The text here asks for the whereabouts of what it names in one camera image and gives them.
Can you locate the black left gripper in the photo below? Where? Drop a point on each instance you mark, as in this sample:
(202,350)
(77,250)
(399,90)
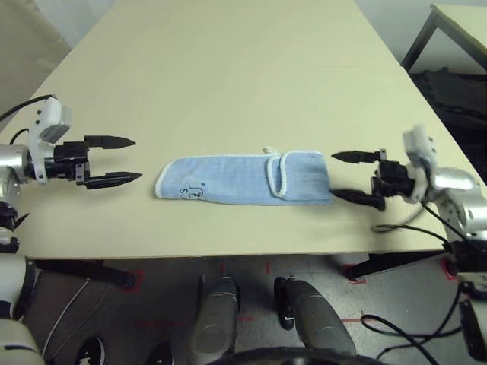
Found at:
(70,161)

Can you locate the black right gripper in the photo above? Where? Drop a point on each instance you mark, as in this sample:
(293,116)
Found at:
(392,178)

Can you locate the blue towel white trim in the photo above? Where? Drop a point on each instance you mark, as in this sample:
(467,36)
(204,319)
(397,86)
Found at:
(228,178)

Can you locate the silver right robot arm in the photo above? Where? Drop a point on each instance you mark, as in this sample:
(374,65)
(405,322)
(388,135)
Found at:
(456,190)

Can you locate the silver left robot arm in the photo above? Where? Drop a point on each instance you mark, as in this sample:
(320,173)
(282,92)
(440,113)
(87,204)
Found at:
(13,163)

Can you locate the black table base bar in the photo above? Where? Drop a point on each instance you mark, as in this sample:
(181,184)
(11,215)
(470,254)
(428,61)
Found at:
(83,272)
(395,264)

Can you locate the red floor tape corner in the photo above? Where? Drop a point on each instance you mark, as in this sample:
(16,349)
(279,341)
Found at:
(357,283)
(141,279)

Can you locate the red floor tape strip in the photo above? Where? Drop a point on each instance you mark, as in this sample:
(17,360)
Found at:
(352,319)

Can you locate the grey robot right leg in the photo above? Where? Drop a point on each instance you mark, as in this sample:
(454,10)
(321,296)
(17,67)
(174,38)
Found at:
(319,323)

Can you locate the grey robot leg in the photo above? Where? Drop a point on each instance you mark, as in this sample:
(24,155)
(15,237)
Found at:
(215,323)
(319,323)

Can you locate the dark robot torso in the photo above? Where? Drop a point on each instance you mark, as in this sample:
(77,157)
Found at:
(296,357)

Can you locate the grey robot left leg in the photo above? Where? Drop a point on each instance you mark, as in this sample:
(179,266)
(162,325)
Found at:
(215,323)

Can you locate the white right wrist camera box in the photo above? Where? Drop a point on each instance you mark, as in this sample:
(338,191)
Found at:
(418,144)

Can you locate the beige side table black frame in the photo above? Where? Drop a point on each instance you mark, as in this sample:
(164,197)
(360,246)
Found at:
(456,23)

